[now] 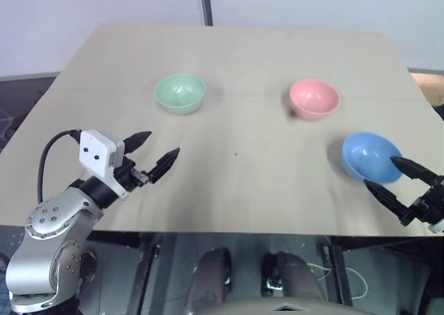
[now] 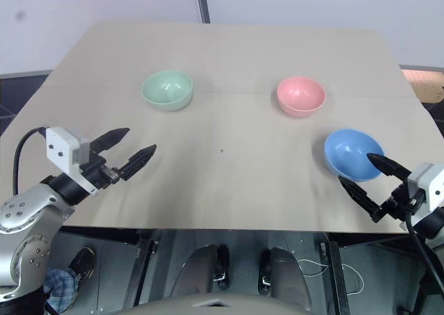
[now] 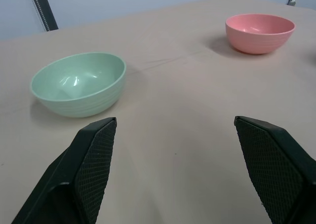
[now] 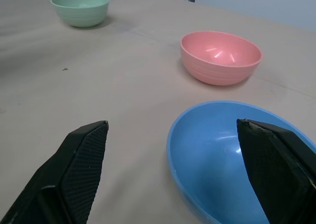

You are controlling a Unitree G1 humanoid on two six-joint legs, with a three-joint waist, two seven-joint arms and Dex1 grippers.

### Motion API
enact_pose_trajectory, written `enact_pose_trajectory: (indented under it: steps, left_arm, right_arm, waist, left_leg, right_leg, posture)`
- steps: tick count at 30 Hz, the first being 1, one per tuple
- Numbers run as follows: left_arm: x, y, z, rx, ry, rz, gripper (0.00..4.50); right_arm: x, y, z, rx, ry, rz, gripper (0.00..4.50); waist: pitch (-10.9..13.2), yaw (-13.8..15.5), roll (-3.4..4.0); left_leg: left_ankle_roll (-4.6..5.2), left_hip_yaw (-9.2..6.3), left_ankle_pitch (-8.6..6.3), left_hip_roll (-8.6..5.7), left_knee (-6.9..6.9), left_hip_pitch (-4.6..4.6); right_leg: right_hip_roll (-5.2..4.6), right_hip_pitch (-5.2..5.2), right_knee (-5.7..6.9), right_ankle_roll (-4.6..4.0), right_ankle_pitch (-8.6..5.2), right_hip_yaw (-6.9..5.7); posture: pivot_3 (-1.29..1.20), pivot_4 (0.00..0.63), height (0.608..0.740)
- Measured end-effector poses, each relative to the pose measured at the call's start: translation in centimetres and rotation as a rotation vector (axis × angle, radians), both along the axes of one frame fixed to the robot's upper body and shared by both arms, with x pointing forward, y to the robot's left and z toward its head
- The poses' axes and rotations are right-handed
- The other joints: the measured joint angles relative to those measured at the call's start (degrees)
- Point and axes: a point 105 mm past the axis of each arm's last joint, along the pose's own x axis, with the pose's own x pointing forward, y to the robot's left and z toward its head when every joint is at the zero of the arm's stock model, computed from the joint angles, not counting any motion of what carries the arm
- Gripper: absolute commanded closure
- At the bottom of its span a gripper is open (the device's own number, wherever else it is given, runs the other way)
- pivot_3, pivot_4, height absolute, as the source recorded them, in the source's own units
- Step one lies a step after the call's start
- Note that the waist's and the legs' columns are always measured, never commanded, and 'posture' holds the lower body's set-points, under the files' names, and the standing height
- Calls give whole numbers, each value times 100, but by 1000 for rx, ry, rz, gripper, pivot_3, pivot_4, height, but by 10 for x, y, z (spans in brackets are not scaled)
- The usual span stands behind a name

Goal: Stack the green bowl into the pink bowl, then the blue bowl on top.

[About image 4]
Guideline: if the green plastic bowl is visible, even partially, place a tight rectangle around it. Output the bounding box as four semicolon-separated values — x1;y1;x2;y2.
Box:
50;0;110;28

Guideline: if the blue plastic bowl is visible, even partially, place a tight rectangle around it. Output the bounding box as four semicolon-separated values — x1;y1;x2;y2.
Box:
166;100;316;224

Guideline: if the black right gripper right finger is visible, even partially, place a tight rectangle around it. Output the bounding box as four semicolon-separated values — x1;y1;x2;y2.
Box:
236;118;316;224

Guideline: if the red plastic bowl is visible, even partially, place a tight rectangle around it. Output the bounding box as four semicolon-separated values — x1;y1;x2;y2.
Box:
180;31;263;86

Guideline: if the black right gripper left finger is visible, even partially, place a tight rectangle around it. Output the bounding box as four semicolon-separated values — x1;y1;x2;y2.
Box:
0;120;110;224

